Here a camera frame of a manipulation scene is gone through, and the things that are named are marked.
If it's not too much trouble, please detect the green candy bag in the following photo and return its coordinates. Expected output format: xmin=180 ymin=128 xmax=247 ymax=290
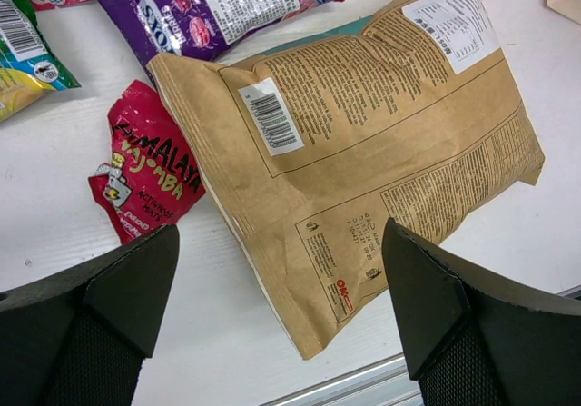
xmin=1 ymin=0 xmax=81 ymax=121

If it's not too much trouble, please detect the aluminium table frame rail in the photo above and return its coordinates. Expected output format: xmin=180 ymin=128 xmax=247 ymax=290
xmin=258 ymin=285 xmax=581 ymax=406

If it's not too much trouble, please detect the small red mints packet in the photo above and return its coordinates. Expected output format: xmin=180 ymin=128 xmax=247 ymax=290
xmin=88 ymin=80 xmax=205 ymax=244

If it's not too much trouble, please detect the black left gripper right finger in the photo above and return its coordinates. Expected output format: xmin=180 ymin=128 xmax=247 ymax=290
xmin=382 ymin=220 xmax=580 ymax=405

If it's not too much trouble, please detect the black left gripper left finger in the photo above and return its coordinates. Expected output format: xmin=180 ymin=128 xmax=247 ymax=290
xmin=1 ymin=224 xmax=180 ymax=405

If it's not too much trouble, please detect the tan kraft chips bag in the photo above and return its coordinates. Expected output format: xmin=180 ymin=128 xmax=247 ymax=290
xmin=148 ymin=0 xmax=545 ymax=360

